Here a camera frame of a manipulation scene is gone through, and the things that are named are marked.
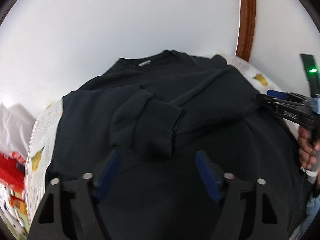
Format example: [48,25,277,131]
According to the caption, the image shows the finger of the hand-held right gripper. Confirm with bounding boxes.
[266,89,309,103]
[255,94,300,112]

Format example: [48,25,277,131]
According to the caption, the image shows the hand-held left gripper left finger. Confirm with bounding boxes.
[27,149,123,240]

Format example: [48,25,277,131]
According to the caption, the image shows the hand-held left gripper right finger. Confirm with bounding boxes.
[194,150,292,240]

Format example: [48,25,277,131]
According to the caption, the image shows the black sweatshirt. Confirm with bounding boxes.
[45,50,310,240]

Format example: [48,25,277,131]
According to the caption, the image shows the person's right hand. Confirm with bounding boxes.
[298,125,320,171]

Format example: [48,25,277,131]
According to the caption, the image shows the fruit print tablecloth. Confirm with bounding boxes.
[24,53,312,240]

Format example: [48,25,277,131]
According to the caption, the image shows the red box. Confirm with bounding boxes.
[0,152,27,193]

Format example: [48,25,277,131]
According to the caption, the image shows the white plastic bag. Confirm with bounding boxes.
[0,102,38,165]

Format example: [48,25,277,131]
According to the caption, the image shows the brown wooden door frame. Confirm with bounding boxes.
[235,0,257,62]

